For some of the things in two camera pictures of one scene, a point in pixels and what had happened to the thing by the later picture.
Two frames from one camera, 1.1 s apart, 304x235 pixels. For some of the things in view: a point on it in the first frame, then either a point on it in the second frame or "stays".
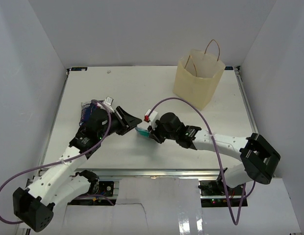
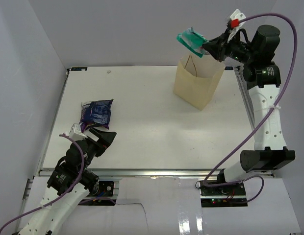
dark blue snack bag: (91, 115) stays
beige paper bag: (197, 74) stays
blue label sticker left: (79, 69) stays
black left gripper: (128, 122) → (105, 139)
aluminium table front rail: (160, 173) stays
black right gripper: (154, 133) → (218, 46)
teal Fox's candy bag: (142, 132) → (194, 41)
